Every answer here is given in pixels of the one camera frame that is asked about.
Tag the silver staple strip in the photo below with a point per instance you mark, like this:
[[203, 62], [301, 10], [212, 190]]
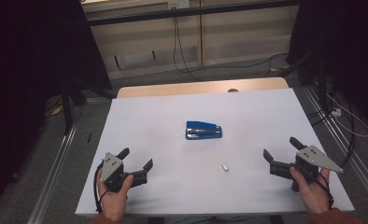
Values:
[[225, 167]]

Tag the black curtain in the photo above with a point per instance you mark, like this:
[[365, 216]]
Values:
[[353, 46], [32, 62]]

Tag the small black stick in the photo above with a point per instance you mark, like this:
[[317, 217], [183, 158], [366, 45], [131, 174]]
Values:
[[89, 137]]

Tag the white power adapter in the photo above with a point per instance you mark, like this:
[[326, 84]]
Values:
[[336, 112]]

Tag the person's right hand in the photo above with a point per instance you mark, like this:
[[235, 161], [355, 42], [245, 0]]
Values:
[[314, 196]]

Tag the beige cabinet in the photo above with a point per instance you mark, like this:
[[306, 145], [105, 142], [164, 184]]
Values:
[[235, 37]]

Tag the white table cover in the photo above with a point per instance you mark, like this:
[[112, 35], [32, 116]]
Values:
[[204, 102]]

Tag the blue stapler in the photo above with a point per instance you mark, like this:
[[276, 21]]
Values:
[[204, 131]]

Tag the black horizontal bar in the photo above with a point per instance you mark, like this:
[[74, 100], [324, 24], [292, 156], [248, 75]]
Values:
[[172, 14]]

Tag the person's legs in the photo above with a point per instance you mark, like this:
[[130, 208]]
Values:
[[219, 220]]

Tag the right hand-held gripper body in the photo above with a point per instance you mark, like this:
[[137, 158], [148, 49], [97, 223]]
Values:
[[313, 155]]

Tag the wall socket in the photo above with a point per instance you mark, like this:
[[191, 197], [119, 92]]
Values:
[[179, 3]]

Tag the aluminium rail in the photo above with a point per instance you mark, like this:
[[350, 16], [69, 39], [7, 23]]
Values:
[[53, 177], [359, 168]]

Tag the black stand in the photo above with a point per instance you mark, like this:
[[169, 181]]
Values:
[[322, 90], [67, 115]]

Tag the person's left hand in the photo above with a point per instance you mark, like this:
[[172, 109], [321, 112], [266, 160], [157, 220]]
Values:
[[113, 203]]

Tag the wooden table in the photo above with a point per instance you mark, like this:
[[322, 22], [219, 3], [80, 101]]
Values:
[[172, 90]]

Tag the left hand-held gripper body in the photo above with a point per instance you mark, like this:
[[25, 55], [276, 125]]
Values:
[[111, 166]]

